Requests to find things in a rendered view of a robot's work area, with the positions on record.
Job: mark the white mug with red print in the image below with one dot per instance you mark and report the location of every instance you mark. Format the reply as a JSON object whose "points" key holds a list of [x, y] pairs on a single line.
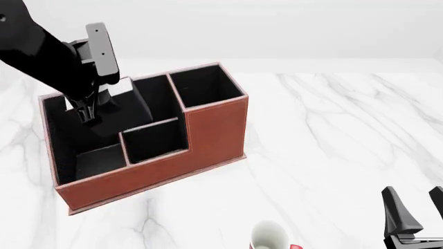
{"points": [[268, 237]]}

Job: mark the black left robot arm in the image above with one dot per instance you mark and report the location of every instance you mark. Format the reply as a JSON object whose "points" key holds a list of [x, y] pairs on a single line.
{"points": [[31, 44]]}

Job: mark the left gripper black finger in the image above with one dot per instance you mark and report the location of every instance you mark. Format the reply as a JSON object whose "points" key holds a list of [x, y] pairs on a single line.
{"points": [[108, 97], [86, 111]]}

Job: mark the red-brown desk caddy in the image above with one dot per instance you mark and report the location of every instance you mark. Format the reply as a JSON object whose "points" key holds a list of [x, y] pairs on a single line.
{"points": [[207, 135]]}

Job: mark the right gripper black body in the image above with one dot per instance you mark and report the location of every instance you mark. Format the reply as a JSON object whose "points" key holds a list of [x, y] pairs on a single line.
{"points": [[415, 242]]}

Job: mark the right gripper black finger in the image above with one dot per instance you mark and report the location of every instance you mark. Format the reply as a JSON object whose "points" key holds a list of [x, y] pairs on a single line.
{"points": [[399, 215], [438, 201]]}

